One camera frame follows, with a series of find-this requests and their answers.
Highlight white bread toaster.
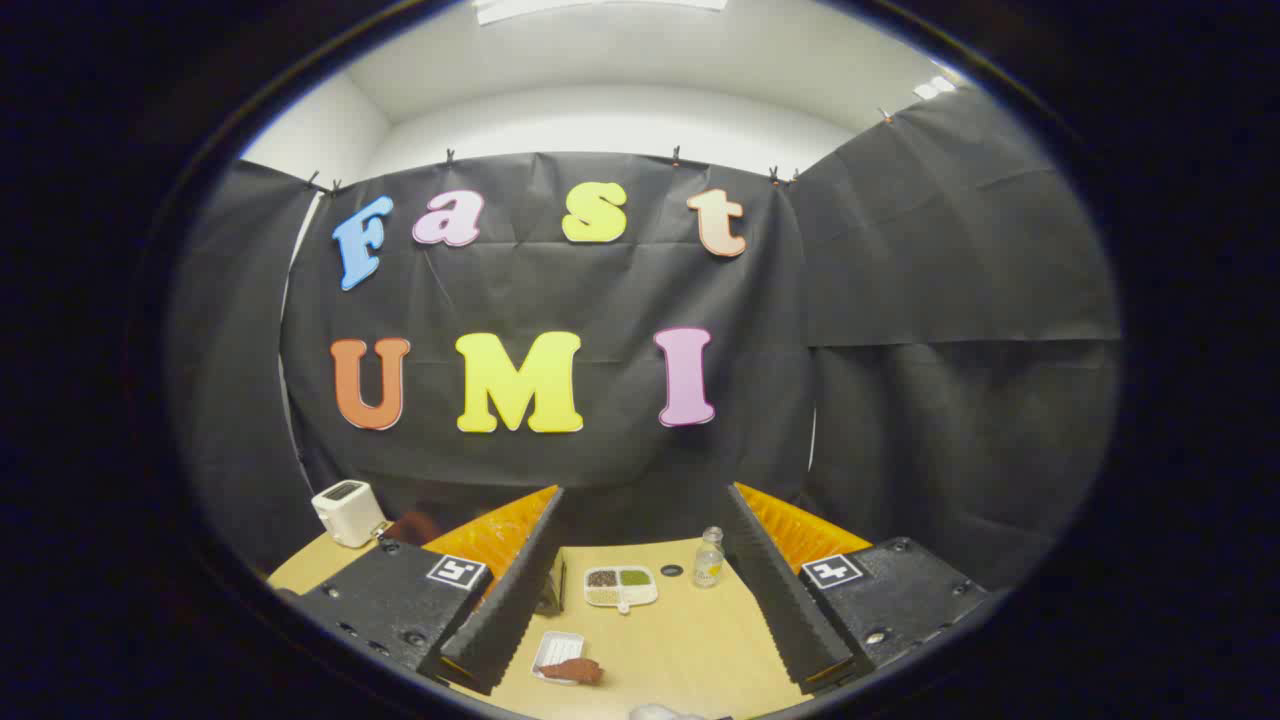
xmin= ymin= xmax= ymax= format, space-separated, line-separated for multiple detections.
xmin=311 ymin=480 xmax=389 ymax=549

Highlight white divided dish with grains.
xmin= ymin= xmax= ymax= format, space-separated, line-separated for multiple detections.
xmin=584 ymin=565 xmax=659 ymax=614

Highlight red meat patty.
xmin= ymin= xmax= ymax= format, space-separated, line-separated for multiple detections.
xmin=540 ymin=657 xmax=604 ymax=687

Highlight small clear glass bottle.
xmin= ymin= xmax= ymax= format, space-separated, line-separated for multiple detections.
xmin=693 ymin=526 xmax=727 ymax=589

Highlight black toaster oven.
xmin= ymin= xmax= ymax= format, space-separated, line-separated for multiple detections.
xmin=385 ymin=508 xmax=567 ymax=615

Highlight long ceiling light panel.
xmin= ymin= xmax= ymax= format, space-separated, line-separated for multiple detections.
xmin=472 ymin=0 xmax=729 ymax=25

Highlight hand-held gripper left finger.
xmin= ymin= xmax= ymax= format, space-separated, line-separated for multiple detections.
xmin=290 ymin=486 xmax=567 ymax=696

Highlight white rectangular tray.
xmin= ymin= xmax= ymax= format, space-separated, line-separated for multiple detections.
xmin=531 ymin=631 xmax=586 ymax=684

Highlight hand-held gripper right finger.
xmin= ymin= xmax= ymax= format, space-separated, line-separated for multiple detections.
xmin=722 ymin=482 xmax=991 ymax=696

